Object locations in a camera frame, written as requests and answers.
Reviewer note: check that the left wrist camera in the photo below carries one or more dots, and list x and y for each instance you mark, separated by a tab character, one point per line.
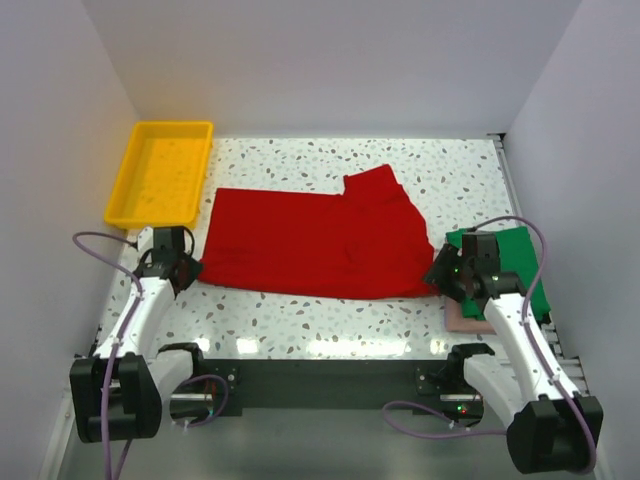
144	239

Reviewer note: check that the pink folded t shirt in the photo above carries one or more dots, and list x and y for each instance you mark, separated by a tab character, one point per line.
455	322

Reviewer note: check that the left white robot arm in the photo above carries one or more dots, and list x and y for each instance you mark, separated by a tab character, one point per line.
119	390

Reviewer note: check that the green folded t shirt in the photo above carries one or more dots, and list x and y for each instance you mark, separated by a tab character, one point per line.
517	254

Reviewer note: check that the red t shirt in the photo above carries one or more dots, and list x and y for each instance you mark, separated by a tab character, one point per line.
369	242

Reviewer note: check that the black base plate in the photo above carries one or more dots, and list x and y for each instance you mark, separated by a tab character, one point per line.
342	385

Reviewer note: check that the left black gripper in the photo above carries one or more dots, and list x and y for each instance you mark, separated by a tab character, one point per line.
195	268

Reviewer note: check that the yellow plastic bin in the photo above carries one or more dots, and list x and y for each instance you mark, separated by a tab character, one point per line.
161	176

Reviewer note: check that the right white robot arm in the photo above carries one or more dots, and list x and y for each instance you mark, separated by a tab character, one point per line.
550	424

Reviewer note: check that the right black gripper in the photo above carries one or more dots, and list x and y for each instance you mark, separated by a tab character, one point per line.
437	272

